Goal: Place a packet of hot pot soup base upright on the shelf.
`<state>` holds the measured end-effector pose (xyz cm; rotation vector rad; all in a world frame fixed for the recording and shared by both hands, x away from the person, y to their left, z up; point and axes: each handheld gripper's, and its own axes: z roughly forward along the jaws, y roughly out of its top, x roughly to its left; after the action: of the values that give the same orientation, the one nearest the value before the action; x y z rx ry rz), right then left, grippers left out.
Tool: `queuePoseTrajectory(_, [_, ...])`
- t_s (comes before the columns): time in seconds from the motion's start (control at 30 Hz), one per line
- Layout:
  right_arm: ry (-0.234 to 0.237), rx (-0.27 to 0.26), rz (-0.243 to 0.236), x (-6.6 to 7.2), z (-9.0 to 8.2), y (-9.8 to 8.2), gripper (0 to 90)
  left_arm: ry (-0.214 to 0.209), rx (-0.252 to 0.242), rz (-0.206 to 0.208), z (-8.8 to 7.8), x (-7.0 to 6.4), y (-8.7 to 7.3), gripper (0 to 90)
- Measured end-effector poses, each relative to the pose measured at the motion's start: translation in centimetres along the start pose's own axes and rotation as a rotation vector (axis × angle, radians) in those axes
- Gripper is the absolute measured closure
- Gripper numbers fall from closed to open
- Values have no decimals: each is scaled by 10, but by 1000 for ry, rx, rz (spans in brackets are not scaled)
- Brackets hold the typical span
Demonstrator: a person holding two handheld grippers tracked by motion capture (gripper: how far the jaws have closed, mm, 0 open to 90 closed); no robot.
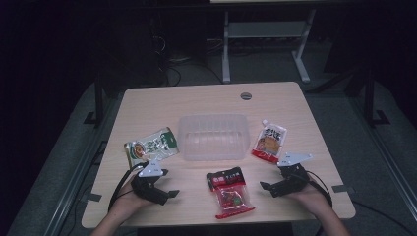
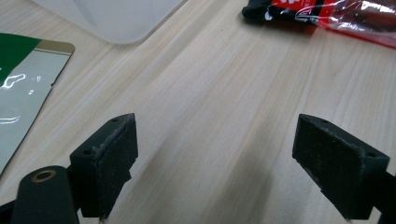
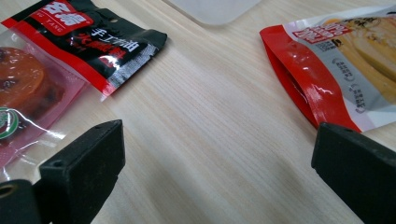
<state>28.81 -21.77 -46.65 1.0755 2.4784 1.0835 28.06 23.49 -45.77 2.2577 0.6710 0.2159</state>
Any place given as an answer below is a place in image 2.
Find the translucent plastic container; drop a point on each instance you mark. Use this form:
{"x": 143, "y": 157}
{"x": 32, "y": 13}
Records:
{"x": 118, "y": 18}

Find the red and black snack packet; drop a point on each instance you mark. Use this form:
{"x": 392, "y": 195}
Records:
{"x": 295, "y": 12}

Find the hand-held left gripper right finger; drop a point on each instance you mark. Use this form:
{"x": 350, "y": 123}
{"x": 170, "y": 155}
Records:
{"x": 336, "y": 161}

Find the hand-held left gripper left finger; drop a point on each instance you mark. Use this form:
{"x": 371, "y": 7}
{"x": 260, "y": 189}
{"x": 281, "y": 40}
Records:
{"x": 106, "y": 161}

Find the green snack packet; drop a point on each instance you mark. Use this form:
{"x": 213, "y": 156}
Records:
{"x": 28, "y": 93}

